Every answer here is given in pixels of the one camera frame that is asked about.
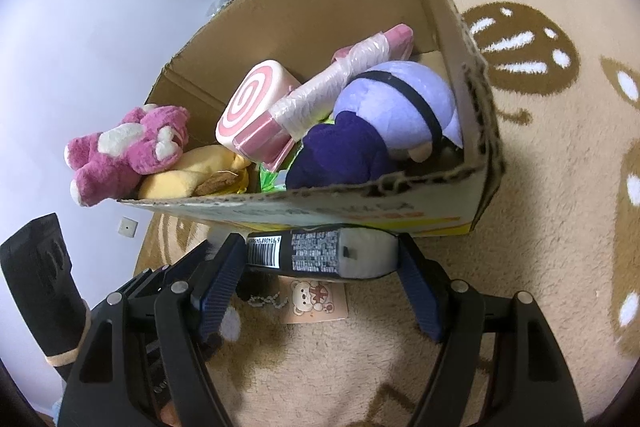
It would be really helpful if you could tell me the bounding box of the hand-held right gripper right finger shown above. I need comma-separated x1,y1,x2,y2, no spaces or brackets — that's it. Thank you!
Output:
395,232,586,427

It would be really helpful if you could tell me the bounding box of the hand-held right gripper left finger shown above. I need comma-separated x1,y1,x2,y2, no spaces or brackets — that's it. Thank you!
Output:
55,233,248,427

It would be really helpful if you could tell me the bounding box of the black tube with white cap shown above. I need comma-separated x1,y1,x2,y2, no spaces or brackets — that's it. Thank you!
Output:
245,227,401,280

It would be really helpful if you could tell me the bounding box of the pink bear plush toy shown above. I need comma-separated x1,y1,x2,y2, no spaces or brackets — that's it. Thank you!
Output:
64,104,191,208

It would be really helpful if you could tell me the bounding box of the purple-haired plush doll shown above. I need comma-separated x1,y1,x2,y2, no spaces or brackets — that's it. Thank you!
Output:
285,61,466,190

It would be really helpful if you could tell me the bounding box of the pink swirl roll plush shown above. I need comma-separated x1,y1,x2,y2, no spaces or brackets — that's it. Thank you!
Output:
215,59,301,152

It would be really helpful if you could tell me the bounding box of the bubble-wrapped pink toy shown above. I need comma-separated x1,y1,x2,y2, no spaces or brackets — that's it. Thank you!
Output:
235,23,416,172

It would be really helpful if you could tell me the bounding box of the cardboard box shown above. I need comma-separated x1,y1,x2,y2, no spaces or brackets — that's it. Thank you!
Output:
116,0,505,239

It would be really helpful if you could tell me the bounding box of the bear print card packet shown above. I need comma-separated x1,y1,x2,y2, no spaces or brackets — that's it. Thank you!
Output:
280,279,348,325

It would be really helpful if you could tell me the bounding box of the green tissue pack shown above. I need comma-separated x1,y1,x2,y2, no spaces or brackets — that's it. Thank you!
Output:
257,142,306,192

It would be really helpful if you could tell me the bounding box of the yellow dog plush toy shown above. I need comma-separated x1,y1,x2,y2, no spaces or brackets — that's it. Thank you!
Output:
137,144,253,200

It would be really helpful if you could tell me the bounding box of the white fluffy plush keychain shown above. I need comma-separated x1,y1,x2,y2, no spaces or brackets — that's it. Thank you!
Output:
207,229,243,344

